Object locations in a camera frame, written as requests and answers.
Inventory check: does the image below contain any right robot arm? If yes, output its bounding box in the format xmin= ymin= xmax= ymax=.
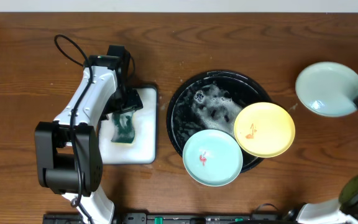
xmin=277 ymin=175 xmax=358 ymax=223

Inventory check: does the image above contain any light green plate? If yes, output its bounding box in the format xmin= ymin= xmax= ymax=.
xmin=295 ymin=62 xmax=358 ymax=117
xmin=182 ymin=129 xmax=243 ymax=187

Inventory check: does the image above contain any green sponge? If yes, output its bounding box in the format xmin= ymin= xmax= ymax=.
xmin=111 ymin=111 xmax=135 ymax=144

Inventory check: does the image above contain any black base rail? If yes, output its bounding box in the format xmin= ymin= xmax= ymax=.
xmin=42 ymin=213 xmax=310 ymax=224

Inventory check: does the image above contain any yellow plate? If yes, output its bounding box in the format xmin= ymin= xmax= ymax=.
xmin=234 ymin=102 xmax=295 ymax=158

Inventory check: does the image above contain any black tray with foam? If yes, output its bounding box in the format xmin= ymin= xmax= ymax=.
xmin=99 ymin=85 xmax=158 ymax=165

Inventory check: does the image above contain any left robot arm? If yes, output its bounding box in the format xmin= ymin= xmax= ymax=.
xmin=35 ymin=45 xmax=143 ymax=223

